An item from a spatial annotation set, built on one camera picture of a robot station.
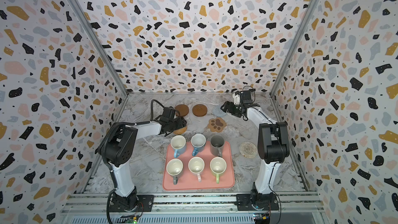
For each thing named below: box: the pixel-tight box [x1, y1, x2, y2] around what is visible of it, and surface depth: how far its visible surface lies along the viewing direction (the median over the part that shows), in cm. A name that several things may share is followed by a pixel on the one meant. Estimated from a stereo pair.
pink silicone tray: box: [162, 165, 235, 191], surface depth 81 cm
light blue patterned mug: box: [190, 133, 207, 157], surface depth 87 cm
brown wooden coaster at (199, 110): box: [192, 103, 208, 117], surface depth 114 cm
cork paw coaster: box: [207, 117, 227, 133], surface depth 105 cm
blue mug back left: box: [170, 134, 187, 159], surface depth 87 cm
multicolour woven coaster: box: [238, 141, 258, 159], surface depth 94 cm
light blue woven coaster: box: [212, 105, 227, 118], surface depth 112 cm
